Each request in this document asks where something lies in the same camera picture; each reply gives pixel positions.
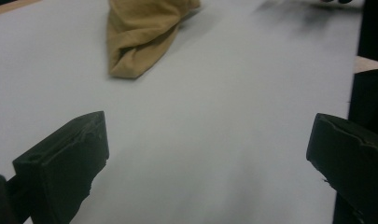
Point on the tan shirt with mushroom print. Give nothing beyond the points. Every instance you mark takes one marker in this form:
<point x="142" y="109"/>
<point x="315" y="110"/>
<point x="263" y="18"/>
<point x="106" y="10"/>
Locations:
<point x="140" y="40"/>

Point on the black panel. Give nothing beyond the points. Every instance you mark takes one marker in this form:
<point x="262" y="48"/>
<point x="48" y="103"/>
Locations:
<point x="371" y="93"/>

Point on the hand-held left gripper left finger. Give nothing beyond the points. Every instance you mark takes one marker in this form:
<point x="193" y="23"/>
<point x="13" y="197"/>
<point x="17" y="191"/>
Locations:
<point x="62" y="161"/>

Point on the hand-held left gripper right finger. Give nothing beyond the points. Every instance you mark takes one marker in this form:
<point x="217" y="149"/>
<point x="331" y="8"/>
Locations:
<point x="351" y="155"/>

